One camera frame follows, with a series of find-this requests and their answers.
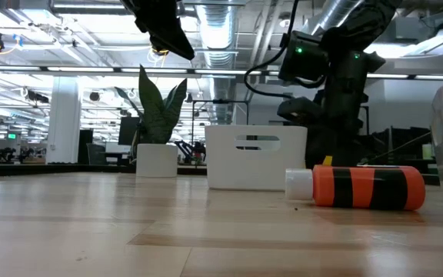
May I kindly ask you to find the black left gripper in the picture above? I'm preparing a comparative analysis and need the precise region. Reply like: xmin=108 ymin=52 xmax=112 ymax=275
xmin=121 ymin=0 xmax=195 ymax=61

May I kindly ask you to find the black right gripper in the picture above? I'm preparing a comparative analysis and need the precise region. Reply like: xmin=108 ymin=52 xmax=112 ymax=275
xmin=277 ymin=72 xmax=368 ymax=169

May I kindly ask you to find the orange paint bottle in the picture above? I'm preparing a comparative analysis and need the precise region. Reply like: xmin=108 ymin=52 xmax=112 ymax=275
xmin=285 ymin=164 xmax=426 ymax=212

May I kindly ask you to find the dark equipment desk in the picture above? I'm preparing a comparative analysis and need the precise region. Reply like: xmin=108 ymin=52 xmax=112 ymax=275
xmin=367 ymin=126 xmax=434 ymax=174

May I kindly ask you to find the black monitor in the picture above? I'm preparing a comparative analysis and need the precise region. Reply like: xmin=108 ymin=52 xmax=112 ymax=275
xmin=118 ymin=116 xmax=142 ymax=146

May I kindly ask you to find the white plastic bin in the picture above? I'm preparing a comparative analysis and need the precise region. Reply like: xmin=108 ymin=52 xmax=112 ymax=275
xmin=205 ymin=125 xmax=308 ymax=192

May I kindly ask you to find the green plant in white pot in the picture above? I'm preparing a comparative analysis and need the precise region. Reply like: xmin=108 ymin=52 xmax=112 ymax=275
xmin=114 ymin=64 xmax=188 ymax=178

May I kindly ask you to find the white pillar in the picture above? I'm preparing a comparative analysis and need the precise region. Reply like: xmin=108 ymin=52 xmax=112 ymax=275
xmin=45 ymin=75 xmax=82 ymax=165

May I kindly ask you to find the grey office chair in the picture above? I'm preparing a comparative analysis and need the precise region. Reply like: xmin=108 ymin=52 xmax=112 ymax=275
xmin=86 ymin=142 xmax=108 ymax=166

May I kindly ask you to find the black cabinet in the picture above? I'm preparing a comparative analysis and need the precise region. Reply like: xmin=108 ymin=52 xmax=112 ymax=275
xmin=78 ymin=129 xmax=94 ymax=165

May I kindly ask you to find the silver ceiling duct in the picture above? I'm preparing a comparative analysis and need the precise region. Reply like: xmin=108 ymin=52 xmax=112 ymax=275
xmin=196 ymin=0 xmax=238 ymax=124
xmin=308 ymin=0 xmax=365 ymax=38

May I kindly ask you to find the black stand frame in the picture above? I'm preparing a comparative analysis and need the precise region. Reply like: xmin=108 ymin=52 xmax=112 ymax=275
xmin=191 ymin=98 xmax=250 ymax=145

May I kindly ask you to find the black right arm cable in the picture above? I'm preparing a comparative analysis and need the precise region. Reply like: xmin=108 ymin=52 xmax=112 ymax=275
xmin=243 ymin=0 xmax=301 ymax=100

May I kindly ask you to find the black aluminium table frame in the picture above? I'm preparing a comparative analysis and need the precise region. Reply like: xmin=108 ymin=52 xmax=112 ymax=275
xmin=0 ymin=163 xmax=208 ymax=179

